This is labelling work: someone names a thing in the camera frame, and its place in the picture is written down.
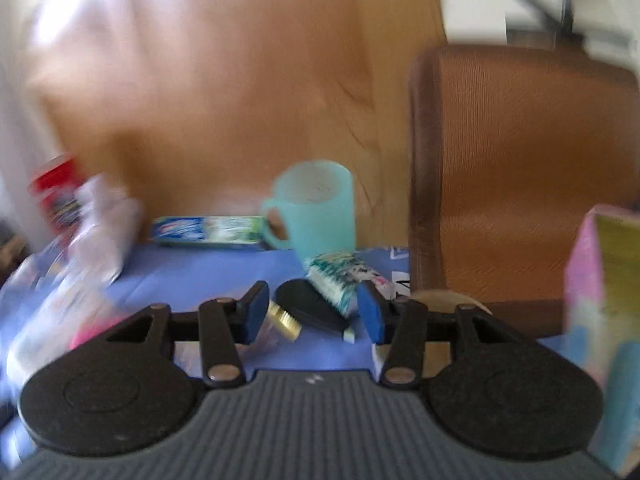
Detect large white tissue pack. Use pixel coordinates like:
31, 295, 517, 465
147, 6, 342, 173
7, 240, 126, 391

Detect green white patterned tissue pack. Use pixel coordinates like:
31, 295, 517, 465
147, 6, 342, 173
304, 251, 397, 318

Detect teal plastic cup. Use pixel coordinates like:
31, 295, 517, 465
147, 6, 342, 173
260, 160, 357, 272

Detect black flat object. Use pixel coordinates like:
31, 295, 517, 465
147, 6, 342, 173
276, 279, 351, 336

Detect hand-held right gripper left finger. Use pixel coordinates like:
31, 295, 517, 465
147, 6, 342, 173
106, 280, 271, 391

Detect toothpaste box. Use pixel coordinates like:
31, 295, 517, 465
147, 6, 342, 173
150, 216, 269, 252

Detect black tape strips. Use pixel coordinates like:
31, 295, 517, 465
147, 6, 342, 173
509, 0, 628, 53

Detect red snack pouch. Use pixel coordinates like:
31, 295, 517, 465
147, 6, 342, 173
29, 156, 88, 237

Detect bag of gold plastic forks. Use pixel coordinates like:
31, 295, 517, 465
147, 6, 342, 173
257, 301, 302, 356

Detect clear bag of paper bowls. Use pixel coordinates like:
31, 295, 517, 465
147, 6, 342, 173
65, 175, 147, 288

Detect pink cardboard box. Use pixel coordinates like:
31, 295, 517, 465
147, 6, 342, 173
562, 204, 640, 477

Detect pink crocheted pouch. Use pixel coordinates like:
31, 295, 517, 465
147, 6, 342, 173
69, 316, 121, 352

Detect wooden board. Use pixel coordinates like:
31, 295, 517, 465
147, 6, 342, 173
30, 0, 448, 253

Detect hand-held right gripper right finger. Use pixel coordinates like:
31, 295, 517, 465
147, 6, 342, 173
356, 281, 533, 390

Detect blue printed tablecloth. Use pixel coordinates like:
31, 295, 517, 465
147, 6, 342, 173
0, 242, 581, 466

